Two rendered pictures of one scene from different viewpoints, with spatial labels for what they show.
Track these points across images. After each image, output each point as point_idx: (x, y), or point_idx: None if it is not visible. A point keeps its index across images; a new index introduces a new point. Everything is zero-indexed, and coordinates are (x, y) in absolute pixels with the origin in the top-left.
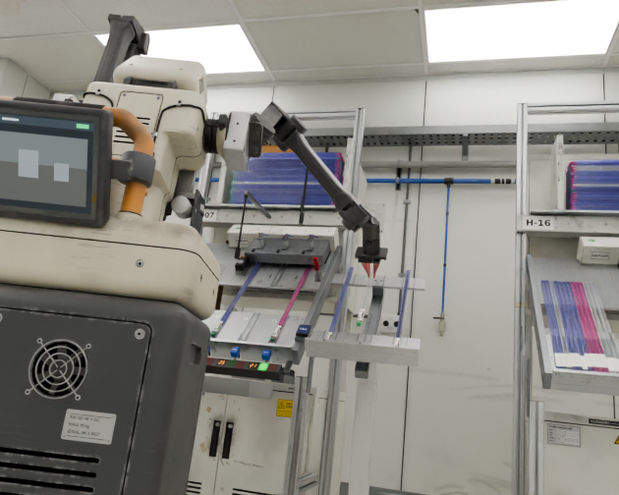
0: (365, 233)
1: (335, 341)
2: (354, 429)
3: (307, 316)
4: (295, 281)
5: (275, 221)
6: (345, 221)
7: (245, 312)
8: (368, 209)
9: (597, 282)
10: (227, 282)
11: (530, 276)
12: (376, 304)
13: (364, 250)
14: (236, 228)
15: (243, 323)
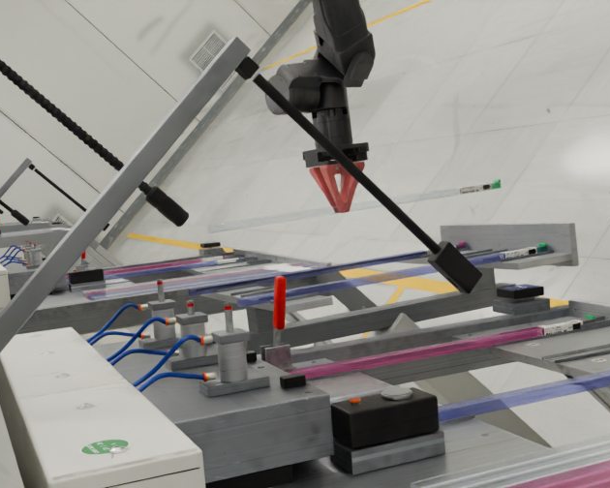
0: (347, 92)
1: (531, 223)
2: (533, 430)
3: (460, 324)
4: (328, 381)
5: None
6: (375, 51)
7: (582, 368)
8: (317, 49)
9: (71, 296)
10: (518, 442)
11: (86, 302)
12: (310, 320)
13: (350, 137)
14: (117, 445)
15: None
